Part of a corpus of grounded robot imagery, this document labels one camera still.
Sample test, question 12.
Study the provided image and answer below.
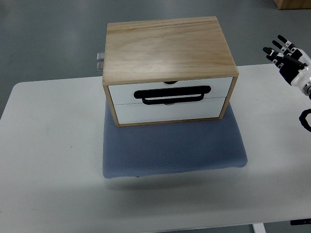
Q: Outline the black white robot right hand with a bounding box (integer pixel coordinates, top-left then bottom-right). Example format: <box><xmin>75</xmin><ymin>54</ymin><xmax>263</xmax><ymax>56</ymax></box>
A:
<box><xmin>263</xmin><ymin>35</ymin><xmax>311</xmax><ymax>89</ymax></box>

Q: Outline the black drawer handle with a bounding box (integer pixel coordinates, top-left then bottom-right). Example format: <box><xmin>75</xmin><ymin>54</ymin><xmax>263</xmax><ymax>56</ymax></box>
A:
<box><xmin>134</xmin><ymin>85</ymin><xmax>211</xmax><ymax>105</ymax></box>

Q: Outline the wooden drawer cabinet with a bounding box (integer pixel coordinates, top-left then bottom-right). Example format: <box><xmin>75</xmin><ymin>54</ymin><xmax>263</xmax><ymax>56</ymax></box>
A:
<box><xmin>103</xmin><ymin>17</ymin><xmax>239</xmax><ymax>127</ymax></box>

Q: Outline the brown cardboard box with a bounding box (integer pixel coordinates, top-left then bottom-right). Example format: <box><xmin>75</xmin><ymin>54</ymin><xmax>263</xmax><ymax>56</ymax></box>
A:
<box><xmin>273</xmin><ymin>0</ymin><xmax>311</xmax><ymax>10</ymax></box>

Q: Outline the black table control panel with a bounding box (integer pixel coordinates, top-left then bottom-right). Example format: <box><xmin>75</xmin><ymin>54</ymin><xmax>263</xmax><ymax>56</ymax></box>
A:
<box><xmin>290</xmin><ymin>218</ymin><xmax>311</xmax><ymax>226</ymax></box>

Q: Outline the white table leg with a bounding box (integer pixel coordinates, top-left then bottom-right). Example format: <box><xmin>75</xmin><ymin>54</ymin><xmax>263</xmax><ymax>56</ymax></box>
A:
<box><xmin>252</xmin><ymin>223</ymin><xmax>266</xmax><ymax>233</ymax></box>

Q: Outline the blue grey cushion mat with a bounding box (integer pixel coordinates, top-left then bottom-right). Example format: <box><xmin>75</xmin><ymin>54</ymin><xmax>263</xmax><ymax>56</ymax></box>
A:
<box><xmin>103</xmin><ymin>107</ymin><xmax>248</xmax><ymax>179</ymax></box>

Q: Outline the grey metal table clamp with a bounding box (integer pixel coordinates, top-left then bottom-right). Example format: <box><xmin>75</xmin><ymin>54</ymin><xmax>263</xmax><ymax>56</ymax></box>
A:
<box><xmin>97</xmin><ymin>52</ymin><xmax>104</xmax><ymax>71</ymax></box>

